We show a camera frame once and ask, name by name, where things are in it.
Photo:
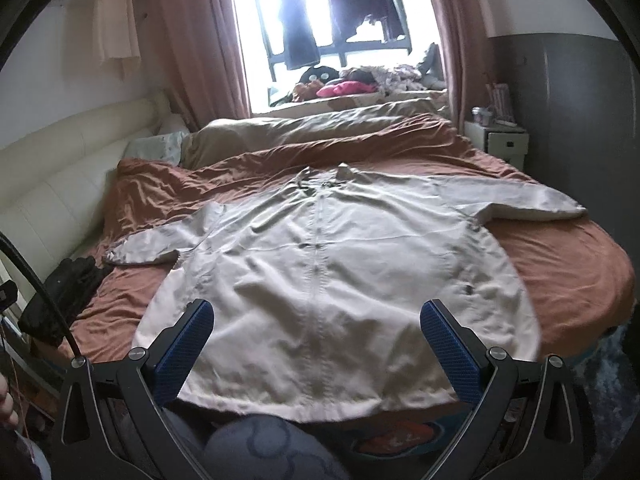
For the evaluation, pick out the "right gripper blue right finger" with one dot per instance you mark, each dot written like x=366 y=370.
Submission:
x=463 y=357

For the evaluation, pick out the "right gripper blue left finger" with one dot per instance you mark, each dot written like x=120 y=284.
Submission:
x=170 y=358

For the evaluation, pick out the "beige jacket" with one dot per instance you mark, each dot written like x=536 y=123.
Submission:
x=317 y=286

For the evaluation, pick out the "clothes pile on windowsill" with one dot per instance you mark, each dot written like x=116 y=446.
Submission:
x=323 y=82

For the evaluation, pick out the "dark hanging clothes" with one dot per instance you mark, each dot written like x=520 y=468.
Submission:
x=352 y=26

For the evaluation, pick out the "left hand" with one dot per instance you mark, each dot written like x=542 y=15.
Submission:
x=8 y=415

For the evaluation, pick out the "black garment on bed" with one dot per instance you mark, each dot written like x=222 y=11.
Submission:
x=71 y=286

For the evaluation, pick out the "grey patterned trouser leg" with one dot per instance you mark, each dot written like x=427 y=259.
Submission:
x=256 y=447

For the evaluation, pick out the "rust brown bed blanket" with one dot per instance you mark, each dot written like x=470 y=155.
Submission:
x=580 y=281

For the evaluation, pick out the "cream padded headboard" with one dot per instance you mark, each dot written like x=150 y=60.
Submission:
x=54 y=181

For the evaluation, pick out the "pale green pillow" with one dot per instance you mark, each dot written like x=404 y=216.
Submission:
x=162 y=148

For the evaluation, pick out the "white nightstand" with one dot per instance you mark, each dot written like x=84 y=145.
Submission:
x=507 y=143

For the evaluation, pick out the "olive beige duvet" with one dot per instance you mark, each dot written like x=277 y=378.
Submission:
x=225 y=138

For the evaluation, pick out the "left pink curtain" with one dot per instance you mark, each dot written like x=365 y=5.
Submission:
x=198 y=45

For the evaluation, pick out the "pink curtain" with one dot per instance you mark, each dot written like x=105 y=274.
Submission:
x=466 y=54
x=198 y=45

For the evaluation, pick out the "beige hanging cloth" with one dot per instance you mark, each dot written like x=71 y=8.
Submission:
x=115 y=37

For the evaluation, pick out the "right pink curtain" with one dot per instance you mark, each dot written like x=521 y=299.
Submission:
x=466 y=54

